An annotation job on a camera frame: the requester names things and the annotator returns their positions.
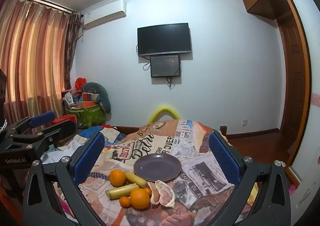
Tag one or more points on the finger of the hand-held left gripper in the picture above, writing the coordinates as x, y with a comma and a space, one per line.
42, 118
60, 128

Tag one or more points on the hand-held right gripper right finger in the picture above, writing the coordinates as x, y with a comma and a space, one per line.
222, 158

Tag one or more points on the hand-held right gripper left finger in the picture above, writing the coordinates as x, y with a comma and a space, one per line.
88, 156

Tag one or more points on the yellow-green cucumber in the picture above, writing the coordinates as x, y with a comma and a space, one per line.
121, 191

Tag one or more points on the small tangerine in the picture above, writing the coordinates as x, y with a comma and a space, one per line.
125, 201
149, 191

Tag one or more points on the purple plate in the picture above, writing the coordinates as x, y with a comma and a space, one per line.
157, 167

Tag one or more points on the large orange with sticker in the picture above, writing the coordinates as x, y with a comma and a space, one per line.
140, 198

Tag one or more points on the red box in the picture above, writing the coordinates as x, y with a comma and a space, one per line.
63, 120

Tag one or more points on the newspaper printed blanket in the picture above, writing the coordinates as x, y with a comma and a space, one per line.
200, 166

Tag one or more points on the blue patterned bedding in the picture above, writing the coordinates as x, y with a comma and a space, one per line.
110, 135

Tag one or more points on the orange box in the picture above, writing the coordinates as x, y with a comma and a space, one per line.
86, 104

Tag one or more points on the red bag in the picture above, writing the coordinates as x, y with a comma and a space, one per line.
80, 83

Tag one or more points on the orange striped curtain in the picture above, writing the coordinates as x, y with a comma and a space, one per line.
32, 53

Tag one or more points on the brown curtain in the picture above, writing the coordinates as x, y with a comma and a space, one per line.
71, 48

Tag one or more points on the yellow foam arc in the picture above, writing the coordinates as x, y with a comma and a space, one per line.
163, 110

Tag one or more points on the wooden door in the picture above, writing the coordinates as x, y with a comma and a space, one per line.
292, 78

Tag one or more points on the frosted glass sliding door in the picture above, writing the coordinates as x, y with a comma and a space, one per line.
306, 91

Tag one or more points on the white air conditioner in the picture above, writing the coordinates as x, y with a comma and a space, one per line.
103, 15

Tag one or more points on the wooden bed frame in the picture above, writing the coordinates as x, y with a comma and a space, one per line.
224, 132

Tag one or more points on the white wall socket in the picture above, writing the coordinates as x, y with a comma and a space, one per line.
245, 122

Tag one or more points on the small black wall monitor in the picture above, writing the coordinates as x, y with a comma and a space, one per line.
165, 66

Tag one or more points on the black wall television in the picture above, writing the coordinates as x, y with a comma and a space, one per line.
164, 38

